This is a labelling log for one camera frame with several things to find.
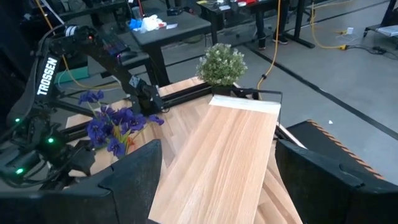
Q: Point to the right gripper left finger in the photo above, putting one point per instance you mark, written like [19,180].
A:
[140,174]

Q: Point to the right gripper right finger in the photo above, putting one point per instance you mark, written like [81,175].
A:
[311,180]

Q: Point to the purple flower bunch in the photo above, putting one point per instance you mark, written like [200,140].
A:
[124,119]

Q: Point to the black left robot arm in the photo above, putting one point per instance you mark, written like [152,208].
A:
[46,74]

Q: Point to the black hazard-striped floor mat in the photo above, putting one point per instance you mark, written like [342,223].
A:
[326,146]

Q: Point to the teal box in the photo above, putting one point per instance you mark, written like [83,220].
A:
[73,75]

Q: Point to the black keyboard tray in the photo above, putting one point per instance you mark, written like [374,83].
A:
[136,65]

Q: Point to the black keyboard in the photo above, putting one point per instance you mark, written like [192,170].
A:
[114,43]

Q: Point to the potted green plant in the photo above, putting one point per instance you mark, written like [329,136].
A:
[221,63]

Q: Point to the blue plastic bag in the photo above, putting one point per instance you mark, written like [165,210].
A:
[135,24]

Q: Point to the white paper sheet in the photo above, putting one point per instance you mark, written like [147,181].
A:
[171,26]

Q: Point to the person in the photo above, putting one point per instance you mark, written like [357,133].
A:
[262,37]

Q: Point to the white plastic bag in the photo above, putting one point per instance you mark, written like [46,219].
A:
[152,23]

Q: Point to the white power adapter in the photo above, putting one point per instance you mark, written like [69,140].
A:
[350,31]

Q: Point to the black cart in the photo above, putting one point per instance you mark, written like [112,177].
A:
[385,29]

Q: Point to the black cluttered desk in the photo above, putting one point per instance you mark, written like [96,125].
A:
[217,9]

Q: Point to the wooden shelf black metal frame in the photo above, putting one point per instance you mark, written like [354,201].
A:
[217,155]

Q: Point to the black aluminium table frame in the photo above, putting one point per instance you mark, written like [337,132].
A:
[186,93]

